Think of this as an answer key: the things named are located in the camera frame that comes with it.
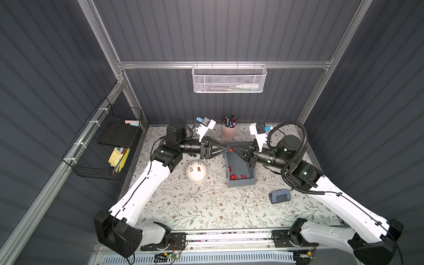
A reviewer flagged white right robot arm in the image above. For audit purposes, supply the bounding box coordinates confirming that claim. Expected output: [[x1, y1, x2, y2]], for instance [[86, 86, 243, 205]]
[[227, 121, 404, 265]]

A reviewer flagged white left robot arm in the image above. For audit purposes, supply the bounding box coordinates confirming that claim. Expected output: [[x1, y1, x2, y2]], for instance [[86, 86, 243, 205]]
[[94, 117, 228, 265]]

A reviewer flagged white dome with screws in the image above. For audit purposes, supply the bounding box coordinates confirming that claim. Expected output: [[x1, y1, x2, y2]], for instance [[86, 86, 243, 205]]
[[185, 161, 208, 183]]

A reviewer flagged grey plastic bin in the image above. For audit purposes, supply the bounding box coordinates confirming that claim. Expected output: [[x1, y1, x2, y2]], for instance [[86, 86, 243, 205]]
[[224, 151, 256, 188]]

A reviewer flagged pink pen cup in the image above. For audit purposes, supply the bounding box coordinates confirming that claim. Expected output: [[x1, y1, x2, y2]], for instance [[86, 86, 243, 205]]
[[223, 115, 238, 140]]

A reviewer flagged grey tape dispenser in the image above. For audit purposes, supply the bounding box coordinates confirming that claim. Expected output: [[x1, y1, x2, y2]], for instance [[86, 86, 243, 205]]
[[268, 189, 291, 204]]

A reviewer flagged white marker in basket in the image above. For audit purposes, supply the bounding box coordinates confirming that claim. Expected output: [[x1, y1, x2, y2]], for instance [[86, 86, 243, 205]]
[[235, 83, 259, 90]]

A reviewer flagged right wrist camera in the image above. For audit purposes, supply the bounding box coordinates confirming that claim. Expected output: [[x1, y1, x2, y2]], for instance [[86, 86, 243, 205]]
[[249, 123, 273, 152]]

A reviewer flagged white wire wall basket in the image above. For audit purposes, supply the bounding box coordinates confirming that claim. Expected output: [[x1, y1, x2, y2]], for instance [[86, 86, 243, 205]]
[[192, 63, 267, 93]]

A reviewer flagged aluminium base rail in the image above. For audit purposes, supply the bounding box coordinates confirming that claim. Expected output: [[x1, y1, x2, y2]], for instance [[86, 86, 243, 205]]
[[138, 226, 362, 252]]

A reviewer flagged black wire wall basket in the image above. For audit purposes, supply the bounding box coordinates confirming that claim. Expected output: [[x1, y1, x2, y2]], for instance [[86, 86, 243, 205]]
[[62, 99, 143, 181]]

